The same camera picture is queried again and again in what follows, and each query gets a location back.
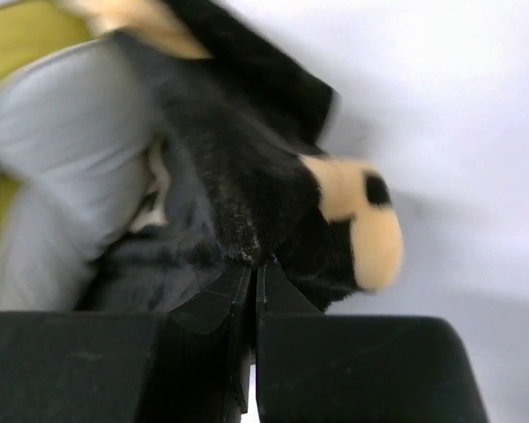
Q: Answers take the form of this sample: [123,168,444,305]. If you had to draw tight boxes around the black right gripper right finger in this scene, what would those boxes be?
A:
[256,263,488,422]

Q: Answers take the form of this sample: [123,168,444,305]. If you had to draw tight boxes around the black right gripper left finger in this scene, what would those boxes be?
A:
[0,265,252,422]

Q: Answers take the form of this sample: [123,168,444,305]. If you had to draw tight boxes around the black floral pillowcase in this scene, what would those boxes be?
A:
[66,1,403,311]

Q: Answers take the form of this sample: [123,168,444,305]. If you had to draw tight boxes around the cream pillow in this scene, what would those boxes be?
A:
[0,0,173,314]

